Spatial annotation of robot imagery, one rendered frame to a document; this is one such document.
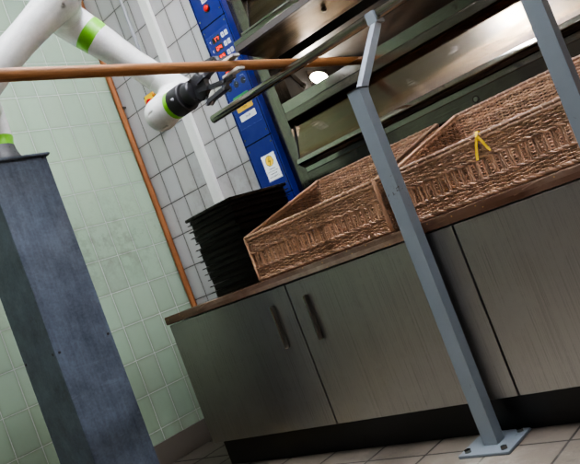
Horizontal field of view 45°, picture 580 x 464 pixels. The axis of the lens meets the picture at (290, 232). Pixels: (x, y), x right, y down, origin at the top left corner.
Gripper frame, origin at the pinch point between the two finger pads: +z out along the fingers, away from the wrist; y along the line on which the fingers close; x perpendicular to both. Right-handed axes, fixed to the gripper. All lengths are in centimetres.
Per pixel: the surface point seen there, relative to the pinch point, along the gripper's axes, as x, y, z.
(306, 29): -57, -17, -9
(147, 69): 33.1, 1.0, 1.7
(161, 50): -57, -45, -81
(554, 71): 3, 42, 84
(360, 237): -8, 60, 15
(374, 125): 3, 35, 39
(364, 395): -3, 103, 0
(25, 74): 67, 1, 2
